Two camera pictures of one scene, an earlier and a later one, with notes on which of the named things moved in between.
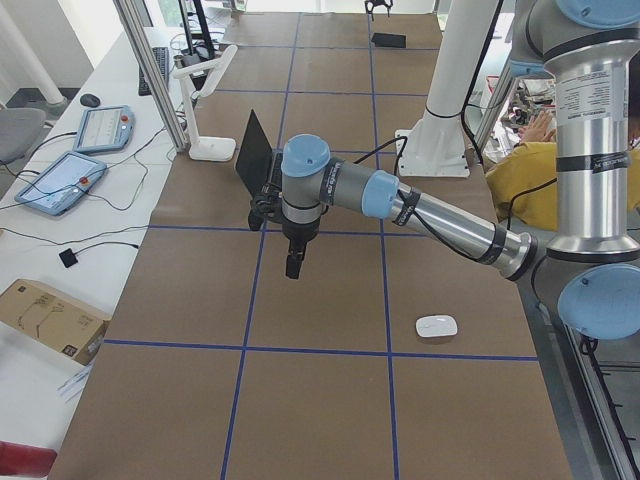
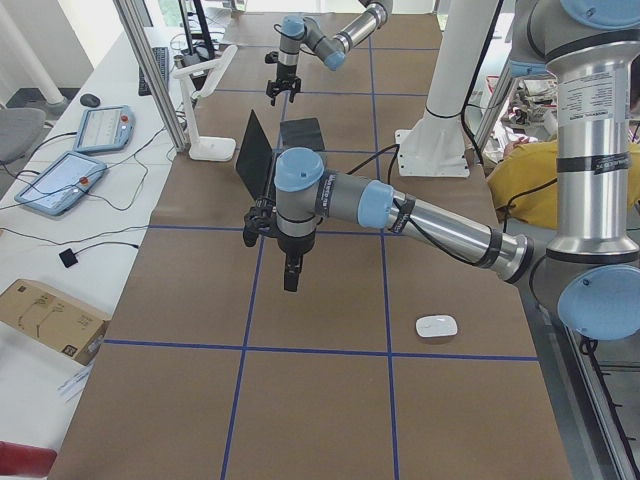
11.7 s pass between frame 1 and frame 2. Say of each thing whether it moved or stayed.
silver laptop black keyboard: stayed
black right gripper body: moved
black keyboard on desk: stayed
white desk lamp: stayed
